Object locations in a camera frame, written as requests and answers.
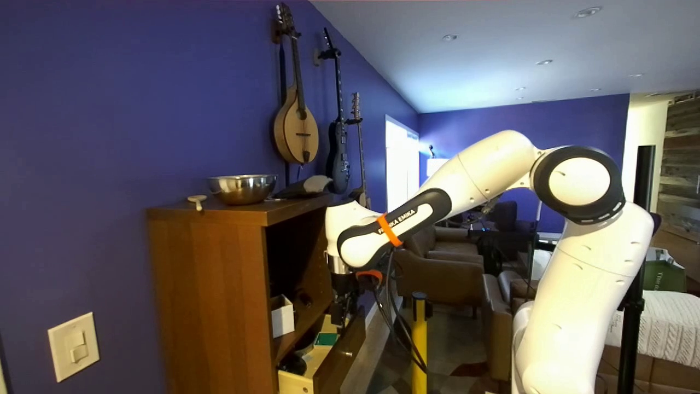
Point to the wooden drawer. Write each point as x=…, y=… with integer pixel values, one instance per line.
x=322, y=357

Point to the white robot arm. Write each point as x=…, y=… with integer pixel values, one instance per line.
x=562, y=331

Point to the brown wooden drawer cabinet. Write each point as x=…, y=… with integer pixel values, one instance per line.
x=215, y=276

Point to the white door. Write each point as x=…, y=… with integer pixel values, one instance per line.
x=402, y=160

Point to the brown armchair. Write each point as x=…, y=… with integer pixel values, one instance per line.
x=438, y=269

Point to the round silver metal bowl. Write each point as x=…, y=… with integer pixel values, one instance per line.
x=243, y=189

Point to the white folded paper box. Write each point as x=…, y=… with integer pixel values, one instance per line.
x=283, y=316

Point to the yellow pole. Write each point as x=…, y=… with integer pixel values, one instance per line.
x=419, y=349

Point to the black tripod stand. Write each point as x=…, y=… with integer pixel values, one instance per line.
x=632, y=306

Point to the white quilted bed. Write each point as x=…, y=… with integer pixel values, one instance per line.
x=671, y=326

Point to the dark instrument on wall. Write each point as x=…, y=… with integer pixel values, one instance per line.
x=339, y=164

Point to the mandolin on wall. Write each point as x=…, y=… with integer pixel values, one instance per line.
x=295, y=128

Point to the white wall light switch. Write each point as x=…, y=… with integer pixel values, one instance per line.
x=73, y=345

